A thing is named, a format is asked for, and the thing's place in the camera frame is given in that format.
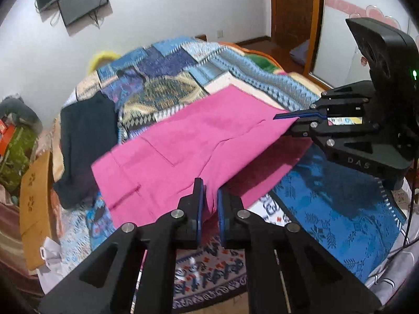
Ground dark navy garment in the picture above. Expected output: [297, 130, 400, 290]
[52, 91, 120, 209]

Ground patterned patchwork blanket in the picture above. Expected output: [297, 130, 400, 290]
[49, 37, 408, 310]

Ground yellow pillow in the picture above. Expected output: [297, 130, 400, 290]
[89, 50, 121, 72]

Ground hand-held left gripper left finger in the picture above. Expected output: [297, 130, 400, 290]
[38, 177, 206, 314]

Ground grey cloth bundle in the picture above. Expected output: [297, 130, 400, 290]
[0, 96, 43, 131]

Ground white cabinet with pink decals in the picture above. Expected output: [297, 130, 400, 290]
[309, 0, 419, 89]

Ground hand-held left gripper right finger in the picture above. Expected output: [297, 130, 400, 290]
[217, 188, 383, 314]

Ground orange paw-print cloth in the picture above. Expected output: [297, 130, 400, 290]
[19, 150, 53, 270]

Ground wooden door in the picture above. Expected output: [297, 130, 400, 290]
[270, 0, 325, 72]

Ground black cable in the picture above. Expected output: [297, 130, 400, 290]
[386, 157, 419, 259]

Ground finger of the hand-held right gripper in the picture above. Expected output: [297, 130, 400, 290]
[288, 118, 380, 138]
[274, 96, 374, 120]

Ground green patterned cloth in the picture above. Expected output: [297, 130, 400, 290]
[0, 125, 39, 194]

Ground purple folded cloth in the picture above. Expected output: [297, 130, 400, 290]
[290, 40, 311, 64]

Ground pink pants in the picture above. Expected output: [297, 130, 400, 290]
[91, 84, 315, 229]

